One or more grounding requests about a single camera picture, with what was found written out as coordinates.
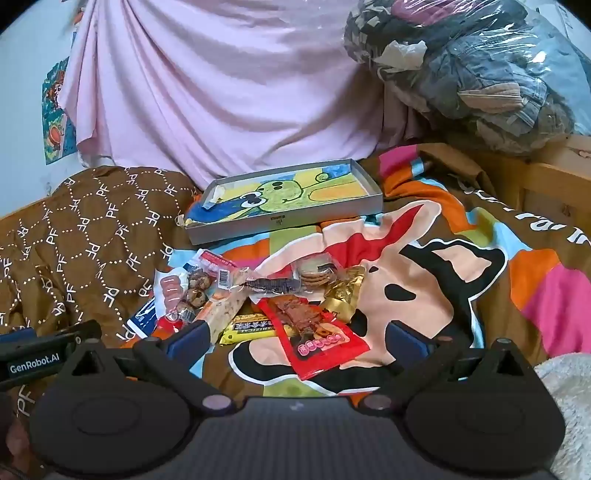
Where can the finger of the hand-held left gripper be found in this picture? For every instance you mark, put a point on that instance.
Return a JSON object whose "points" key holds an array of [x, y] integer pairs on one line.
{"points": [[83, 331]]}

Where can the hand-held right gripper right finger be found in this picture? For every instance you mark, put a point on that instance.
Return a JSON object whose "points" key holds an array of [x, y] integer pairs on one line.
{"points": [[408, 341]]}

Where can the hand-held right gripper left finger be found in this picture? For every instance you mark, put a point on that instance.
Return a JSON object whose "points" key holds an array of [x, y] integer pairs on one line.
{"points": [[189, 341]]}

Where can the small red snack packet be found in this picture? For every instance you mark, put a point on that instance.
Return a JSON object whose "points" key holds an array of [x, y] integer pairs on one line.
{"points": [[168, 323]]}

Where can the orange and white cracker bar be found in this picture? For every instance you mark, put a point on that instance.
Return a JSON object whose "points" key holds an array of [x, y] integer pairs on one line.
{"points": [[226, 307]]}

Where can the dark blue snack packet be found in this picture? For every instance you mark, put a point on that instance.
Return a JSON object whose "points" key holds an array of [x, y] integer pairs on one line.
{"points": [[145, 316]]}

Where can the pink sausage packet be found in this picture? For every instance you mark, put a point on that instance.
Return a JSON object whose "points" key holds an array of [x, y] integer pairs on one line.
{"points": [[171, 290]]}

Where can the clear bag of round snacks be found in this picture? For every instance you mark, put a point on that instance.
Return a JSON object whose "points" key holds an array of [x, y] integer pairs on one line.
{"points": [[198, 286]]}

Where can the yellow and black snack bar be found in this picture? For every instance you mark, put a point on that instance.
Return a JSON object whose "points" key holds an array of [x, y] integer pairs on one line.
{"points": [[249, 328]]}

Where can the gold wrapper packet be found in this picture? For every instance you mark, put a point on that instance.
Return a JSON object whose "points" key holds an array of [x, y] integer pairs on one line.
{"points": [[341, 293]]}

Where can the dark dried fish packet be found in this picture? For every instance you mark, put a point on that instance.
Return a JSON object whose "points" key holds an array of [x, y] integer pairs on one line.
{"points": [[272, 285]]}

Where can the clear biscuit packet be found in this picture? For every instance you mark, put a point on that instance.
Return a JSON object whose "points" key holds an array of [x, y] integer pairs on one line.
{"points": [[316, 277]]}

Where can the grey box with cartoon drawing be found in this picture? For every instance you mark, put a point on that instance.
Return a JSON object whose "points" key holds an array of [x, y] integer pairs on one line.
{"points": [[286, 226]]}

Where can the brown patterned quilt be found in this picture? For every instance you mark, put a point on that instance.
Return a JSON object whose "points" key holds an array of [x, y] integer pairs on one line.
{"points": [[69, 240]]}

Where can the colourful printed blanket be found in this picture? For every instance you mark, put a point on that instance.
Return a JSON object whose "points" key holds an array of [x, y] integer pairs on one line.
{"points": [[461, 258]]}

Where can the white fluffy blanket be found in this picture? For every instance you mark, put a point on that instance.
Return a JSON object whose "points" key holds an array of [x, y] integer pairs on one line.
{"points": [[568, 397]]}

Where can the pink bed sheet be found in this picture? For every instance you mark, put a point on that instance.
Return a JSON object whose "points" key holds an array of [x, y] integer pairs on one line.
{"points": [[207, 92]]}

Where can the clear plastic bag of clothes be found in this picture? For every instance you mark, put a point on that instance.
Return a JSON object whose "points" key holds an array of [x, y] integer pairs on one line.
{"points": [[485, 69]]}

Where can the wooden bed frame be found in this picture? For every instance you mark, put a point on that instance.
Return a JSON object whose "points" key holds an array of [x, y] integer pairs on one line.
{"points": [[554, 184]]}

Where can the colourful wall poster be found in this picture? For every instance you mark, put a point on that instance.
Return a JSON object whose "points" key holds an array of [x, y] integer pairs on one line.
{"points": [[55, 115]]}

